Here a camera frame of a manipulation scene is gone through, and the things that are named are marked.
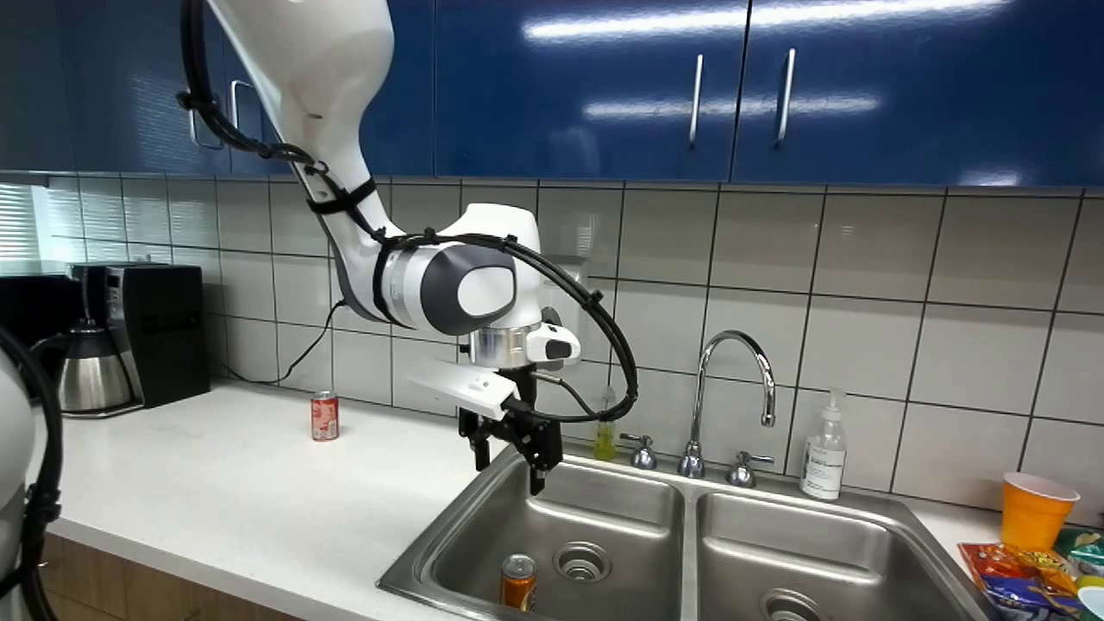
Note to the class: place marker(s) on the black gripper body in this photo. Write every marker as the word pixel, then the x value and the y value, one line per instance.
pixel 534 438

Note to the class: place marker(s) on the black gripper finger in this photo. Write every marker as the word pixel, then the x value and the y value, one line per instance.
pixel 479 450
pixel 534 477

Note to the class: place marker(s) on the orange soda can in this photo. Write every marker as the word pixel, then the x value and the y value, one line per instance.
pixel 517 582

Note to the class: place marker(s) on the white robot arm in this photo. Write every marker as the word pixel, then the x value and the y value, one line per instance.
pixel 319 64

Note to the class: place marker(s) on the stainless steel double sink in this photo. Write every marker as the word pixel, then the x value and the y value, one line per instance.
pixel 617 542

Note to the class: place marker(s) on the red soda can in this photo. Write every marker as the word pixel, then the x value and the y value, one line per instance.
pixel 325 416

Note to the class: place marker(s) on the green dish soap bottle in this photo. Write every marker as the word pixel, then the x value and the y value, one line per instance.
pixel 606 438

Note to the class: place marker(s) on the chrome gooseneck faucet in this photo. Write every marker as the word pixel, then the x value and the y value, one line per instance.
pixel 728 416

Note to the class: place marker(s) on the clear hand soap bottle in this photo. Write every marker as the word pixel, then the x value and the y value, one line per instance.
pixel 824 452

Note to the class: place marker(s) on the black appliance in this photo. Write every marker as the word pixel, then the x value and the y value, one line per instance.
pixel 162 328

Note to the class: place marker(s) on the blue upper cabinets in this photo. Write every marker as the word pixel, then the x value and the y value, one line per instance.
pixel 985 94

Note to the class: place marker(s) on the steel coffee carafe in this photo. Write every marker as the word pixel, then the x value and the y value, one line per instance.
pixel 95 375

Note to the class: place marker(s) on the colourful snack bags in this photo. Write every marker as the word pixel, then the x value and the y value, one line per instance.
pixel 1063 585

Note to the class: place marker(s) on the orange plastic cup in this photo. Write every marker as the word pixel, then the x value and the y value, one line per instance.
pixel 1031 511

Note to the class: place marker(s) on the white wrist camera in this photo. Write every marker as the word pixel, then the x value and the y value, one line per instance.
pixel 476 393

